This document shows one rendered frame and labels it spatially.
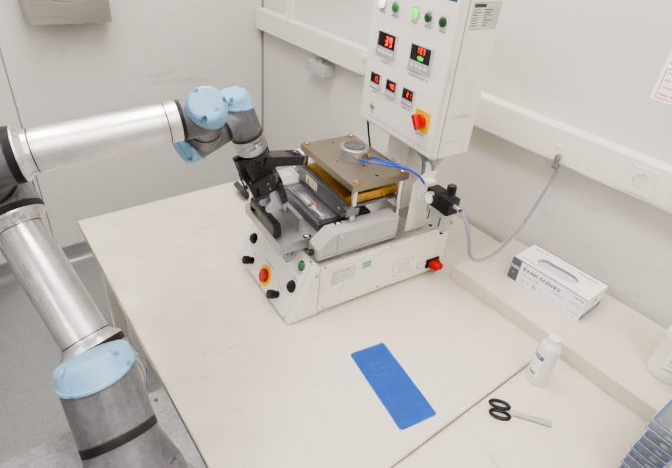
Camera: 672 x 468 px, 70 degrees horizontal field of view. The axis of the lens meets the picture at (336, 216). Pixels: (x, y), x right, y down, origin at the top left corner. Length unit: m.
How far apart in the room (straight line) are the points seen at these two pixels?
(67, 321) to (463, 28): 1.00
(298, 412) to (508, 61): 1.18
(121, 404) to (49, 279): 0.28
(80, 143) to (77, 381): 0.38
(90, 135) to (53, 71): 1.58
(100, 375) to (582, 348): 1.10
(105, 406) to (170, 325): 0.53
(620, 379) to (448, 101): 0.78
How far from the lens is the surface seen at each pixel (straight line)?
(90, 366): 0.84
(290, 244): 1.21
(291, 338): 1.27
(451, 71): 1.21
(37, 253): 1.01
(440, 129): 1.25
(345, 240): 1.23
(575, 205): 1.61
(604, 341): 1.47
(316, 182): 1.32
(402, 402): 1.19
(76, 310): 0.99
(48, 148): 0.92
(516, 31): 1.64
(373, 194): 1.29
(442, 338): 1.34
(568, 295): 1.46
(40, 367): 2.40
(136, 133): 0.92
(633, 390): 1.38
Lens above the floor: 1.68
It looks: 33 degrees down
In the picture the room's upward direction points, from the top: 6 degrees clockwise
